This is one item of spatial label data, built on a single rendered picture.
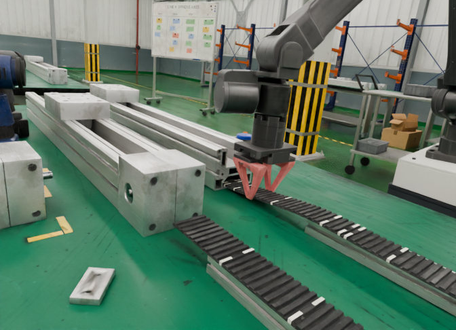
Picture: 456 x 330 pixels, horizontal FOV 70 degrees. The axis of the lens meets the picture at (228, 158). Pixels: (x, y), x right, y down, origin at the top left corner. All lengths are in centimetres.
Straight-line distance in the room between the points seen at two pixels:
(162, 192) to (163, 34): 641
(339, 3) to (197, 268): 45
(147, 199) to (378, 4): 892
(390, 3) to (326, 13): 852
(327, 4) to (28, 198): 53
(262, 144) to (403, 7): 844
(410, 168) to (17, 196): 76
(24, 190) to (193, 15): 599
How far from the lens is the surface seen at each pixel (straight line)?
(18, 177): 52
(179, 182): 48
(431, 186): 84
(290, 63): 53
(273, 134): 55
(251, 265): 38
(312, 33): 56
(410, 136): 554
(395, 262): 46
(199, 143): 66
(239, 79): 52
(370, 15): 929
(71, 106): 82
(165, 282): 40
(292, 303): 34
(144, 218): 47
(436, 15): 863
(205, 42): 618
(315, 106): 386
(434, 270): 47
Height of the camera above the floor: 103
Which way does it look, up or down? 17 degrees down
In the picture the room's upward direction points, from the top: 5 degrees clockwise
